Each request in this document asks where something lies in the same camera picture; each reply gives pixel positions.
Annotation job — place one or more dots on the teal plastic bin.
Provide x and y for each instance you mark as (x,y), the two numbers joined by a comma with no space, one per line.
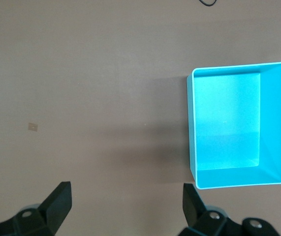
(228,118)

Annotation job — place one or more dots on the brown tape patch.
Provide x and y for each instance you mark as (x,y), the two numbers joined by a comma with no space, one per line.
(32,126)

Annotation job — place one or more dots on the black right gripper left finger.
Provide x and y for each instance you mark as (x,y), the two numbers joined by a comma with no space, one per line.
(54,209)

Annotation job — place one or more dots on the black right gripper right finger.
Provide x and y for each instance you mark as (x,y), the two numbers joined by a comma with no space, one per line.
(196,216)

